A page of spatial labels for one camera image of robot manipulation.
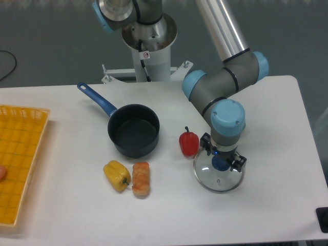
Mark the yellow bell pepper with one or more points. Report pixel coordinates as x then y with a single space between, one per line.
118 175

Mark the black saucepan blue handle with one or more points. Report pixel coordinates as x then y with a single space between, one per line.
134 128

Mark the red bell pepper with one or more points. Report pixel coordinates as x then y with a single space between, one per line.
189 143

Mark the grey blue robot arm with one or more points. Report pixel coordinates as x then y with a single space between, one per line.
209 94

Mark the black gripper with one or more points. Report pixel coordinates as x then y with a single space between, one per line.
218 144

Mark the black corner device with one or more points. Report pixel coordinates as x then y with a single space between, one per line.
322 213

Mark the orange bread loaf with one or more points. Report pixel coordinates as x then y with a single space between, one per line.
141 179

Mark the glass lid blue knob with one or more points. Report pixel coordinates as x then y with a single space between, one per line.
213 172

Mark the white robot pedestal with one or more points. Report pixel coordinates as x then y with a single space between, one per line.
150 47

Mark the peach object in basket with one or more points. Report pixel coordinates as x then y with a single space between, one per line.
3 172

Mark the yellow woven basket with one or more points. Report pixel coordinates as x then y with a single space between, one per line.
22 130

